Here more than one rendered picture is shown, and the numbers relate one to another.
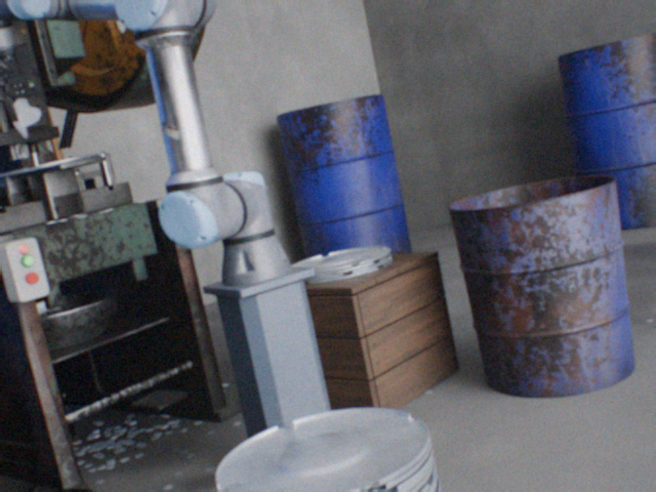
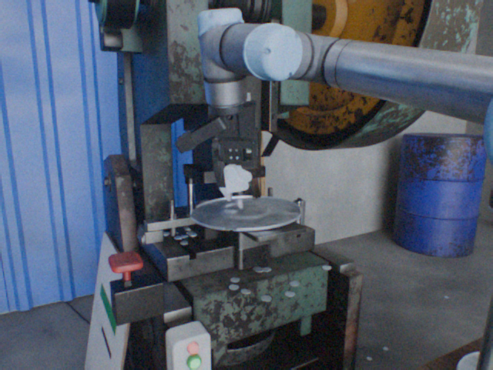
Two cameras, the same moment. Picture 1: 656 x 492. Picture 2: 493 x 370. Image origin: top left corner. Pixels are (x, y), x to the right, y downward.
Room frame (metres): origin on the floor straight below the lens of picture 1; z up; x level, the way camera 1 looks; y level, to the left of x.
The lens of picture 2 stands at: (1.27, 0.39, 1.04)
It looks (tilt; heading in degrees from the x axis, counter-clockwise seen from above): 12 degrees down; 20
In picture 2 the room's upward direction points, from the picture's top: straight up
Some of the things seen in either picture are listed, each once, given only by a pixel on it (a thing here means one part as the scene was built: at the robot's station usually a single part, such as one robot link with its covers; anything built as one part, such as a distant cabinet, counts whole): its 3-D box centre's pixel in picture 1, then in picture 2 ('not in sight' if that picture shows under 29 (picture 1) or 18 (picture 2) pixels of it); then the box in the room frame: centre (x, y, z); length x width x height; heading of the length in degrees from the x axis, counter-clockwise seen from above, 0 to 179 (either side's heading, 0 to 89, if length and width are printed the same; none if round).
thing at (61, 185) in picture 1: (62, 189); (254, 241); (2.07, 0.65, 0.72); 0.25 x 0.14 x 0.14; 49
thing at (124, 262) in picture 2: not in sight; (126, 275); (1.79, 0.83, 0.72); 0.07 x 0.06 x 0.08; 49
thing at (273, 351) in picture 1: (278, 375); not in sight; (1.72, 0.17, 0.23); 0.19 x 0.19 x 0.45; 33
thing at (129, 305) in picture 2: not in sight; (139, 320); (1.80, 0.81, 0.62); 0.10 x 0.06 x 0.20; 139
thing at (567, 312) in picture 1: (544, 283); not in sight; (2.01, -0.52, 0.24); 0.42 x 0.42 x 0.48
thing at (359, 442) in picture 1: (322, 452); not in sight; (1.02, 0.07, 0.31); 0.29 x 0.29 x 0.01
